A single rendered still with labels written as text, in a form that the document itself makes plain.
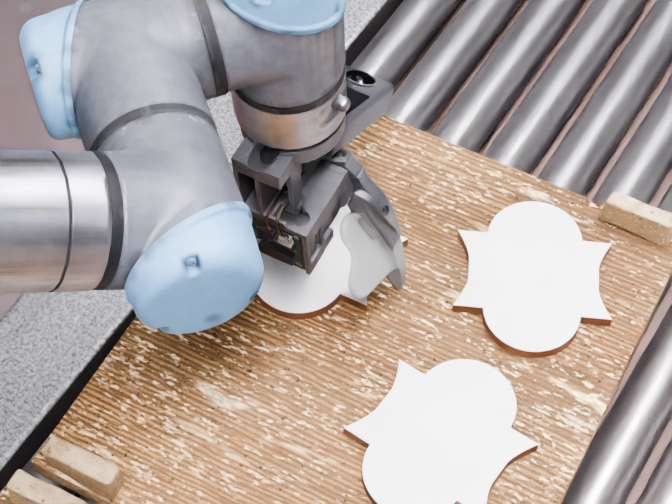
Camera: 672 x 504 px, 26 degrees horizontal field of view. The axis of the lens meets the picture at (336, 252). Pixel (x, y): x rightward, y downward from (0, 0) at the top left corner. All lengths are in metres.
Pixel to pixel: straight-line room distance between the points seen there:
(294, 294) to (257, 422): 0.11
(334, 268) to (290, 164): 0.19
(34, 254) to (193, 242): 0.08
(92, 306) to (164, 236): 0.41
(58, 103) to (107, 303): 0.34
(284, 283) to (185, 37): 0.32
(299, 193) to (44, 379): 0.27
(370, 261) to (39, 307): 0.27
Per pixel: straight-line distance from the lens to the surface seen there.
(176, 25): 0.85
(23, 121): 2.51
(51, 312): 1.17
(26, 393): 1.13
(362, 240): 1.07
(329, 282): 1.12
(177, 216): 0.76
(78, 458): 1.04
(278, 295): 1.12
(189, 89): 0.83
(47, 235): 0.74
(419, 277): 1.14
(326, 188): 1.01
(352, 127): 1.02
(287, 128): 0.93
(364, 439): 1.05
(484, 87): 1.29
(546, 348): 1.10
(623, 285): 1.16
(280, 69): 0.88
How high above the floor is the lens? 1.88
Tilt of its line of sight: 55 degrees down
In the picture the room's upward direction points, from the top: straight up
